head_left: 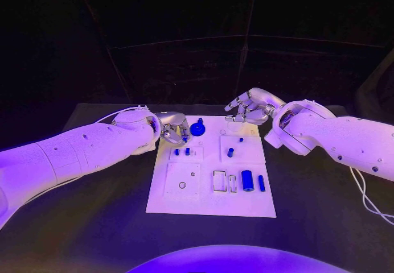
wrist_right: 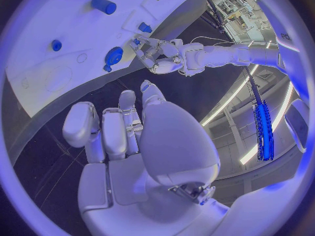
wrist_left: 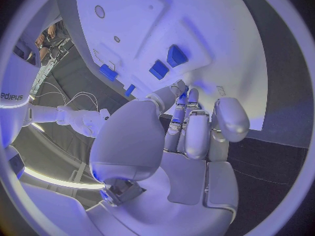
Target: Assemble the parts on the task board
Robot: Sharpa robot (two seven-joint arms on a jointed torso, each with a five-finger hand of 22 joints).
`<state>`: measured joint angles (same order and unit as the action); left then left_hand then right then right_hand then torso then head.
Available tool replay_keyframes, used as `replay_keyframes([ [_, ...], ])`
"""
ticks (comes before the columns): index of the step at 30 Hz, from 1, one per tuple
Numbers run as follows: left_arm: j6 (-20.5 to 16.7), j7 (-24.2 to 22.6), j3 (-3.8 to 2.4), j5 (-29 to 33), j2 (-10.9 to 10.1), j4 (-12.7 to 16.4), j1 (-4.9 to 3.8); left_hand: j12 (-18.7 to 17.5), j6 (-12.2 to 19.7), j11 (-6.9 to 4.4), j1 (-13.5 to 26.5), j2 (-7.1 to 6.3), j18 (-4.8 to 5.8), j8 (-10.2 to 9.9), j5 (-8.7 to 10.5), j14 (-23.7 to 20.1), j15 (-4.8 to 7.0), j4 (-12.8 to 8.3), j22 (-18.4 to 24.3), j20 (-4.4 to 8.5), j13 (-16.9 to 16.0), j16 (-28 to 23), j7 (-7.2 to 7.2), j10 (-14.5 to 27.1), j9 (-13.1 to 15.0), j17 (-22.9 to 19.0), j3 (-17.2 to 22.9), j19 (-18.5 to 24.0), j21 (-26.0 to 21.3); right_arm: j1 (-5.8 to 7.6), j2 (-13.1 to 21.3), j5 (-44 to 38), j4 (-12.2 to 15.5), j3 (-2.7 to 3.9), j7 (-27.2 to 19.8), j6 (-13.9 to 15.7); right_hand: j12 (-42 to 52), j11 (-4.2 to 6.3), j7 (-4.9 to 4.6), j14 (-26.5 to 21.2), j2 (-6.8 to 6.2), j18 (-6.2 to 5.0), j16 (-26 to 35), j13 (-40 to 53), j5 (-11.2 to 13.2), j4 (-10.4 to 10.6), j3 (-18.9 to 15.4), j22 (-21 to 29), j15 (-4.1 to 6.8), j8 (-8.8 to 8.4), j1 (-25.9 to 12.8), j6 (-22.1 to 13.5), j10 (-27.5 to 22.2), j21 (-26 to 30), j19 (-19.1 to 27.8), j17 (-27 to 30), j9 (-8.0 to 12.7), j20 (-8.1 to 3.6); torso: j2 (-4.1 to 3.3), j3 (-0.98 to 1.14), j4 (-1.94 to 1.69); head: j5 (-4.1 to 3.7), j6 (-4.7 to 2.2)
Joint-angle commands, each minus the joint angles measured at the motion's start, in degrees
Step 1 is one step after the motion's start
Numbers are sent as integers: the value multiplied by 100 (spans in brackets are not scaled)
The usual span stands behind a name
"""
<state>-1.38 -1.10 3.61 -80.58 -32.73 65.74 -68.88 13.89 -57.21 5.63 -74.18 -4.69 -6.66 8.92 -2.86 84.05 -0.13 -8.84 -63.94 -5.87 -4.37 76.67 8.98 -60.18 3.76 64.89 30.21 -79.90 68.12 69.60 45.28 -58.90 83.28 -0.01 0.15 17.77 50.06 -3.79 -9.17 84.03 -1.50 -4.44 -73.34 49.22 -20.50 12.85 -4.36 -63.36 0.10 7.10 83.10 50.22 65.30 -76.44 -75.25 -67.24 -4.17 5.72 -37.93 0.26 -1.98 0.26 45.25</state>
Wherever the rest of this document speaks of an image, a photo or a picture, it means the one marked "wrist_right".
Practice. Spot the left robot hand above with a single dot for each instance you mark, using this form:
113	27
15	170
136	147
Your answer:
164	63

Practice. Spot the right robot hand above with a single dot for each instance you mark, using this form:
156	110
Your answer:
172	141

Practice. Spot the small blue peg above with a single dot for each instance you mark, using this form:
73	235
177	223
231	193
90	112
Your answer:
136	41
56	45

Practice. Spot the blue plug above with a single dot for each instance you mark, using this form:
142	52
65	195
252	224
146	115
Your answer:
144	27

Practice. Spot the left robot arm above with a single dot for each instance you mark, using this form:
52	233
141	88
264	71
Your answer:
221	55

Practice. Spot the white task board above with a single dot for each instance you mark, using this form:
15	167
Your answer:
73	29

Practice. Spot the blue gear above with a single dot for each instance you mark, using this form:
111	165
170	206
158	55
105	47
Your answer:
114	55

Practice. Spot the small blue knob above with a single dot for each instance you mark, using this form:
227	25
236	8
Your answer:
107	68

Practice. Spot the cluttered workshop desk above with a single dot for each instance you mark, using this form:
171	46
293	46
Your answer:
238	13

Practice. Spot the glowing light bar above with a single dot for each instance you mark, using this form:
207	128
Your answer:
264	129

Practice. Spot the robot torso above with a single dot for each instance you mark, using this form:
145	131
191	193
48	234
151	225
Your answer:
292	63

